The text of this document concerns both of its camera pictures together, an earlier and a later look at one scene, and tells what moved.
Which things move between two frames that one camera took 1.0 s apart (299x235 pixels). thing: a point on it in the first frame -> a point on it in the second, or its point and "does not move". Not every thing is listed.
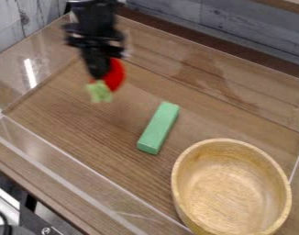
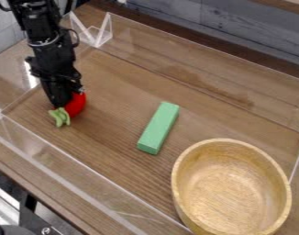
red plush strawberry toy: x=102 y=87 -> x=73 y=107
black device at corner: x=32 y=225 does not move
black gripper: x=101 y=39 -> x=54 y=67
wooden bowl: x=231 y=188 does not move
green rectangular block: x=158 y=128 does not move
